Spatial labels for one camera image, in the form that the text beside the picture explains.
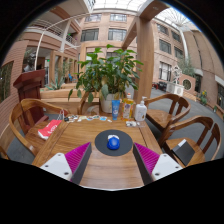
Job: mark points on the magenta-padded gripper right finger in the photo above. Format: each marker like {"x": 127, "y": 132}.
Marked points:
{"x": 161, "y": 165}

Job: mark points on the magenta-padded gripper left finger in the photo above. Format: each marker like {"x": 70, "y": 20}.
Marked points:
{"x": 60, "y": 165}

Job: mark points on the blue and white computer mouse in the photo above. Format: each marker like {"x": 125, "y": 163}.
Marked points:
{"x": 113, "y": 143}

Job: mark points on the black round mouse pad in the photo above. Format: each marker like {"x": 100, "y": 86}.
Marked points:
{"x": 101, "y": 143}

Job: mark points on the wooden armchair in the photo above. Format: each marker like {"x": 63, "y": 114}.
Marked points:
{"x": 160, "y": 116}
{"x": 81, "y": 108}
{"x": 16, "y": 113}
{"x": 3, "y": 152}
{"x": 173, "y": 145}

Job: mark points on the black notebook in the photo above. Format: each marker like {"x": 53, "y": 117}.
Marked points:
{"x": 183, "y": 152}

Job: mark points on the red and white bag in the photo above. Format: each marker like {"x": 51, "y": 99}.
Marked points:
{"x": 50, "y": 129}

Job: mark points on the bunch of keys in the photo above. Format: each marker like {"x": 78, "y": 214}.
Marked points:
{"x": 70, "y": 118}

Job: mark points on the clear packet with white items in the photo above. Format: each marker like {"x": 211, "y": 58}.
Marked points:
{"x": 133, "y": 124}

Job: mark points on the blue sticker card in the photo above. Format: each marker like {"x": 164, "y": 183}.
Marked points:
{"x": 103, "y": 118}
{"x": 90, "y": 118}

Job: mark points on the white pump bottle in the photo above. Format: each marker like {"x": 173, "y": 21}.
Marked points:
{"x": 140, "y": 112}

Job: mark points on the yellow liquid soap bottle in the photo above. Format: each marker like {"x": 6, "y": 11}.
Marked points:
{"x": 127, "y": 110}

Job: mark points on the long wooden planter box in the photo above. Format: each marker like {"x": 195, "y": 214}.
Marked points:
{"x": 56, "y": 95}

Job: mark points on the blue squeeze tube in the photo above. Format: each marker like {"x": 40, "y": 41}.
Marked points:
{"x": 115, "y": 110}

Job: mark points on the spiky agave plant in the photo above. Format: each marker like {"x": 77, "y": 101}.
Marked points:
{"x": 55, "y": 86}

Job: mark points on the white sculpture on plinth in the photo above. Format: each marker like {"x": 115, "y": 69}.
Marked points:
{"x": 176, "y": 83}

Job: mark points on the green plant in white pot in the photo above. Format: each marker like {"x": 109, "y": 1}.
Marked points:
{"x": 106, "y": 73}

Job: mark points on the dark bust statue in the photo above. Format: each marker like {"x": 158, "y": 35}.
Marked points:
{"x": 28, "y": 66}

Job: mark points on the dark red wooden pedestal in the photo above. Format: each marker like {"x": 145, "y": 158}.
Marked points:
{"x": 30, "y": 86}

